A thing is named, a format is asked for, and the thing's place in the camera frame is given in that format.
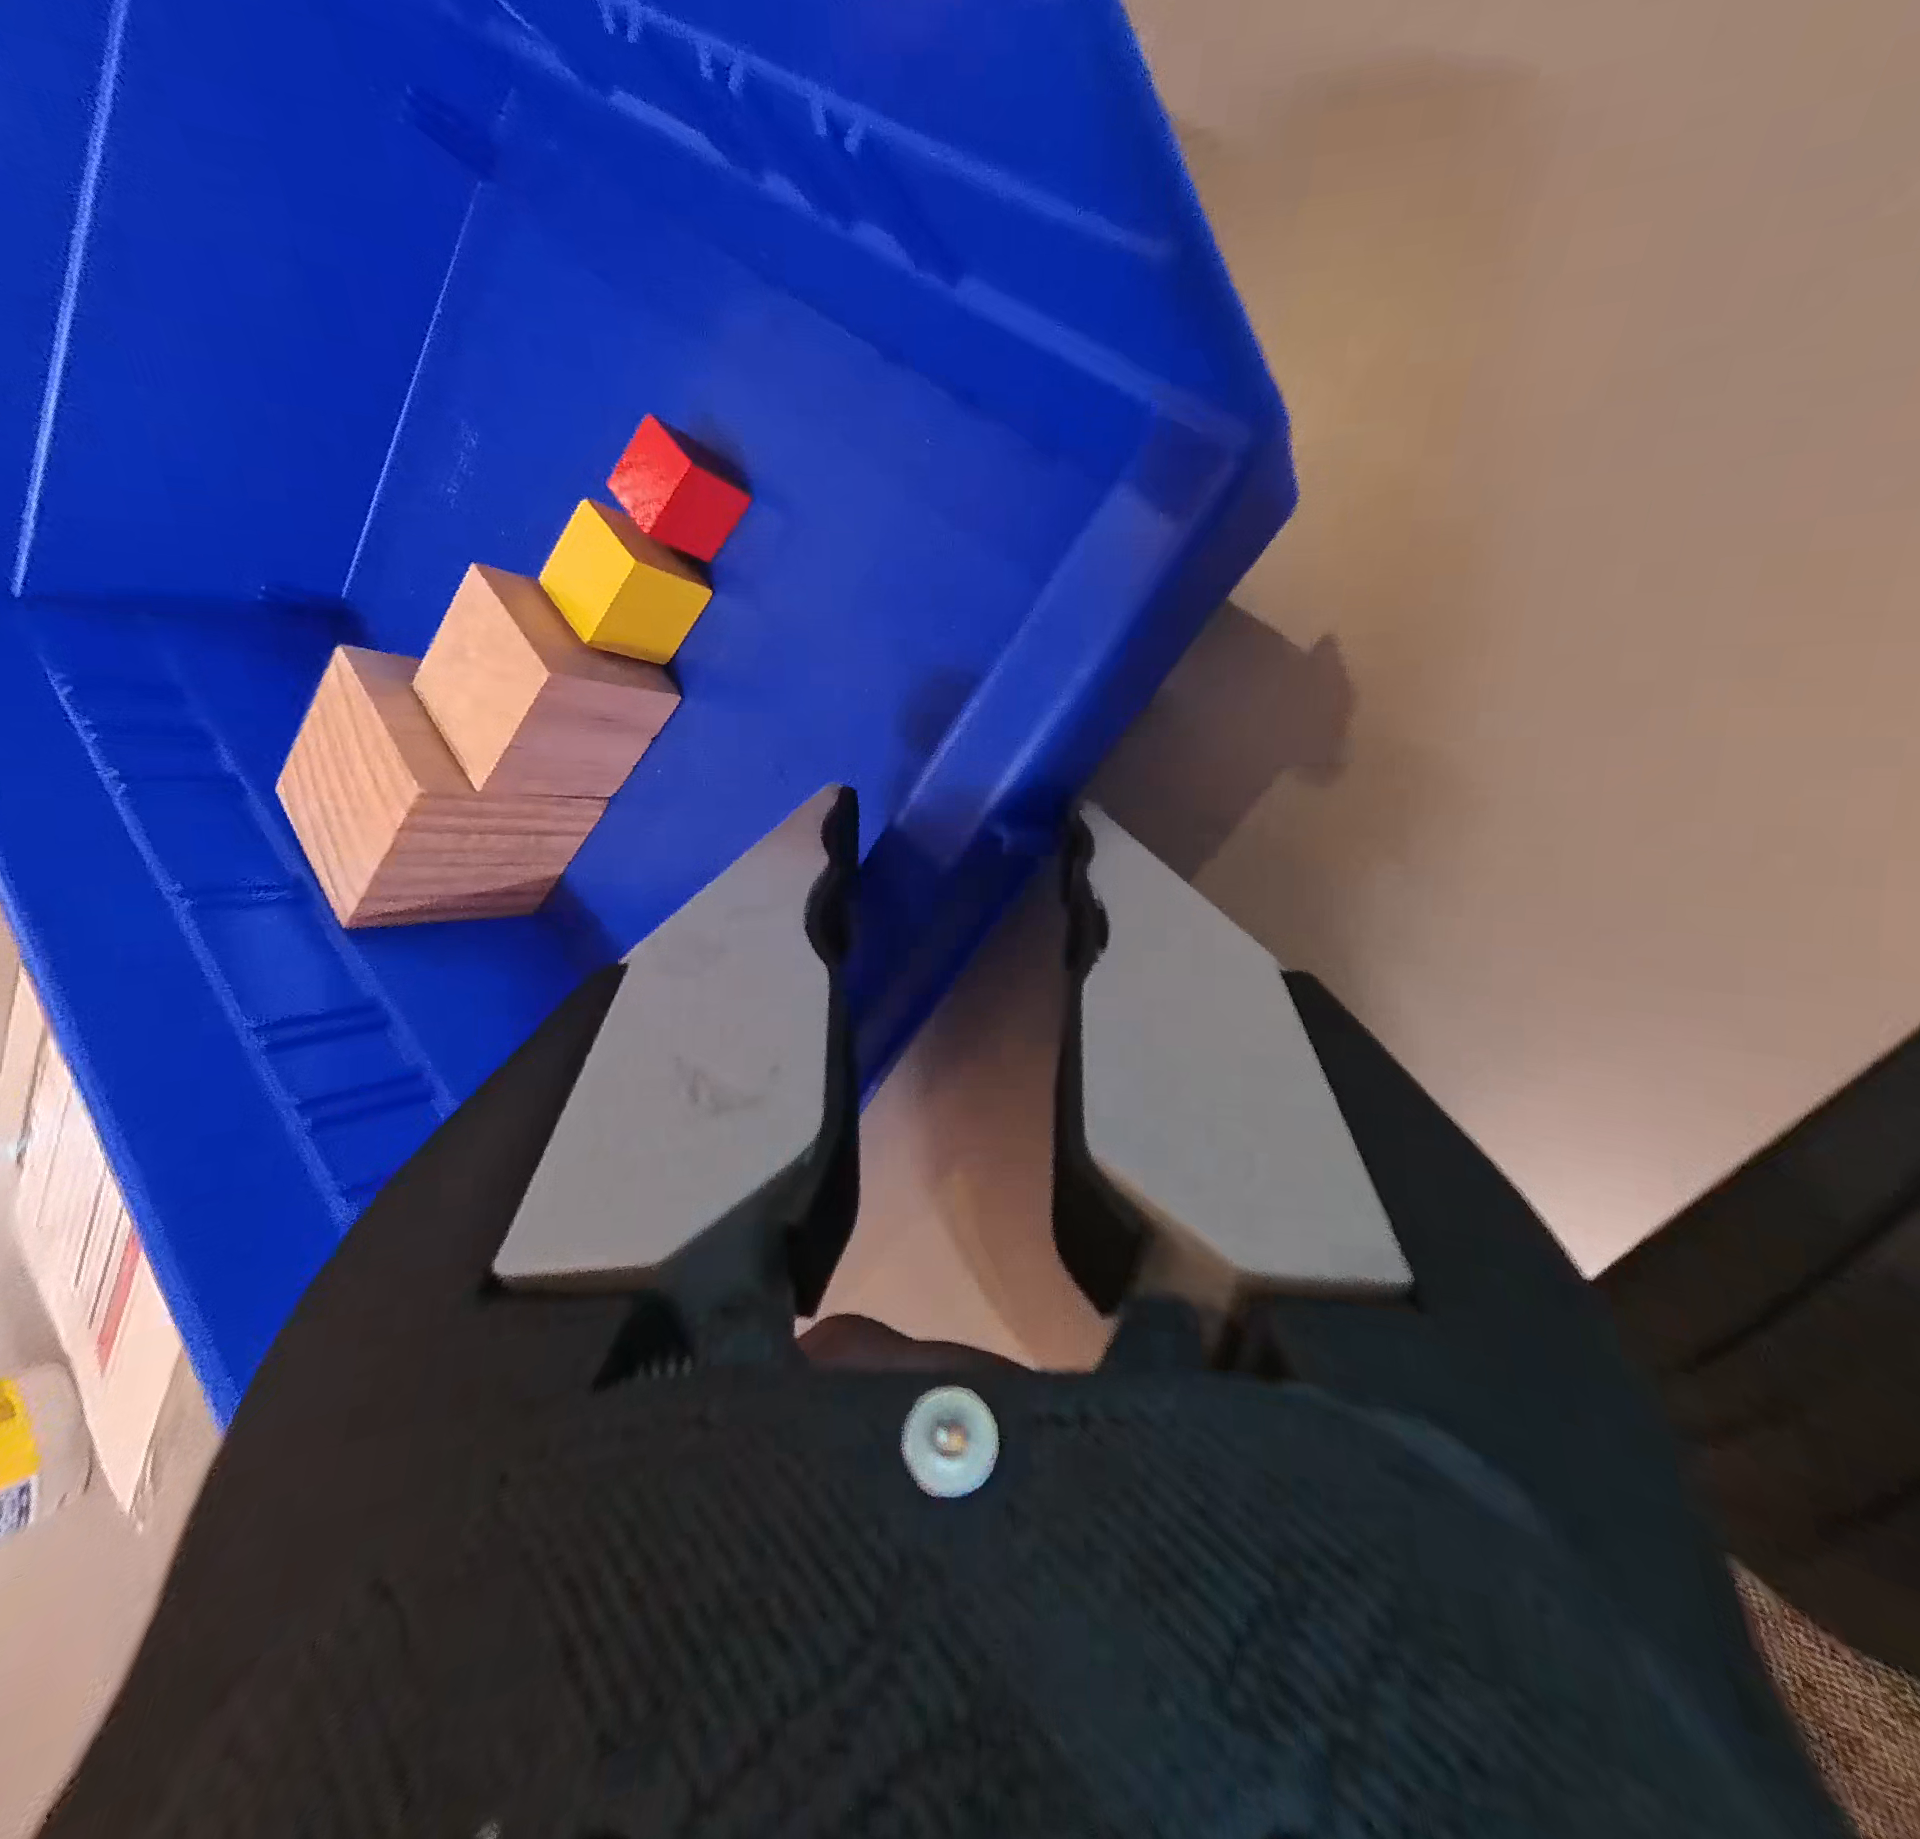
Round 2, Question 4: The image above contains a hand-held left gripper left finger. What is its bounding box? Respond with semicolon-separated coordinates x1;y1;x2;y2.
488;787;863;1317

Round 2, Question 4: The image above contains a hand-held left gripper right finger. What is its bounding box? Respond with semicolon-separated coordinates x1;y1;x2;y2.
1050;801;1419;1317

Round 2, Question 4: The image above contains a large wooden cube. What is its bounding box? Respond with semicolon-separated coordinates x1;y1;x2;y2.
273;645;609;929

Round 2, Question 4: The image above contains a medium wooden cube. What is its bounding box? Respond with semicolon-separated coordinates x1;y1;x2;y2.
412;564;683;801

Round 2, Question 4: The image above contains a small yellow cube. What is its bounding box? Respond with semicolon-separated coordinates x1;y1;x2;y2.
537;500;713;667

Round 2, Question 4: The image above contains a small red cube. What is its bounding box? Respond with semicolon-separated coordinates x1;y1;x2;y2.
605;414;752;564

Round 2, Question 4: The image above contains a blue plastic bin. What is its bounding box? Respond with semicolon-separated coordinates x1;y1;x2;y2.
0;0;1298;1428

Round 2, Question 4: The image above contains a grey desk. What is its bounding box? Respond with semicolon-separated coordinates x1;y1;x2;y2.
0;0;1920;1825

